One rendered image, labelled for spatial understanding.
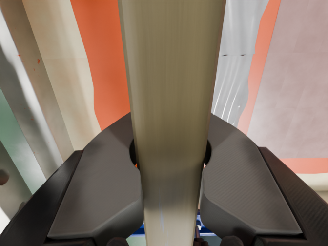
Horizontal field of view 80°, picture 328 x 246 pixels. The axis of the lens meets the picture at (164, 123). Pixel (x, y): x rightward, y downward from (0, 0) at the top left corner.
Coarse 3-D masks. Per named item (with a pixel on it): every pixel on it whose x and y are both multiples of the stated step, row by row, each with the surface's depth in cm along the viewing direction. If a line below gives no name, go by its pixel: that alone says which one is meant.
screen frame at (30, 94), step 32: (0, 0) 18; (0, 32) 19; (32, 32) 22; (0, 64) 21; (32, 64) 22; (32, 96) 23; (32, 128) 25; (64, 128) 29; (64, 160) 29; (320, 192) 37
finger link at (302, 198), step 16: (272, 160) 8; (288, 176) 7; (288, 192) 7; (304, 192) 7; (304, 208) 6; (320, 208) 6; (304, 224) 6; (320, 224) 6; (256, 240) 6; (272, 240) 5; (288, 240) 5; (304, 240) 5; (320, 240) 5
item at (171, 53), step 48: (144, 0) 5; (192, 0) 5; (144, 48) 6; (192, 48) 6; (144, 96) 6; (192, 96) 6; (144, 144) 8; (192, 144) 7; (144, 192) 9; (192, 192) 9; (192, 240) 12
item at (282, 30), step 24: (72, 0) 21; (96, 0) 21; (288, 0) 21; (312, 0) 21; (96, 24) 22; (264, 24) 22; (288, 24) 22; (312, 24) 22; (96, 48) 23; (120, 48) 23; (264, 48) 23; (288, 48) 23; (312, 48) 23
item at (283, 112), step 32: (96, 64) 24; (256, 64) 24; (288, 64) 24; (320, 64) 24; (96, 96) 27; (128, 96) 27; (256, 96) 27; (288, 96) 27; (320, 96) 27; (256, 128) 29; (288, 128) 29; (320, 128) 29; (288, 160) 33; (320, 160) 33
